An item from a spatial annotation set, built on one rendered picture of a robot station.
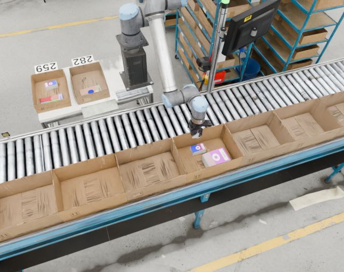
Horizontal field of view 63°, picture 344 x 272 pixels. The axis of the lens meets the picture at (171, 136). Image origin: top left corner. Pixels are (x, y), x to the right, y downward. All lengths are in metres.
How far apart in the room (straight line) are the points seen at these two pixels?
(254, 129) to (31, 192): 1.62
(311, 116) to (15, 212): 2.21
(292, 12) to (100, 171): 2.59
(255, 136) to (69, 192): 1.37
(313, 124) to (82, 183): 1.77
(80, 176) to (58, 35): 3.11
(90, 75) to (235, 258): 2.10
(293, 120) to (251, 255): 1.22
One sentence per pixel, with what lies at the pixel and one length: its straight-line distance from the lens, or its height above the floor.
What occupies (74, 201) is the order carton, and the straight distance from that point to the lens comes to 1.93.
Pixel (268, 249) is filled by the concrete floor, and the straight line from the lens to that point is 2.82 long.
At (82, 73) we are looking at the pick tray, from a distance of 2.84.
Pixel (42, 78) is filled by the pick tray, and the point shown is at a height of 0.79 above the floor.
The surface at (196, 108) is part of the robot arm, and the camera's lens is 1.70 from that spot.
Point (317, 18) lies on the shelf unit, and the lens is 3.54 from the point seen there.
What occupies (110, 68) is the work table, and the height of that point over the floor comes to 0.75.
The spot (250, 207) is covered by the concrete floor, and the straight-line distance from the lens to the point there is 2.90.
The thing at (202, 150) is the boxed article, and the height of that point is 0.93.
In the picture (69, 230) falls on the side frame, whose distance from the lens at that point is 1.85.
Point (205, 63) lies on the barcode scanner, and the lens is 2.40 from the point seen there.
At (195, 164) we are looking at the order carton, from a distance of 1.97.
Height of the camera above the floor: 2.60
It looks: 55 degrees down
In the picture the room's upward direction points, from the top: 2 degrees clockwise
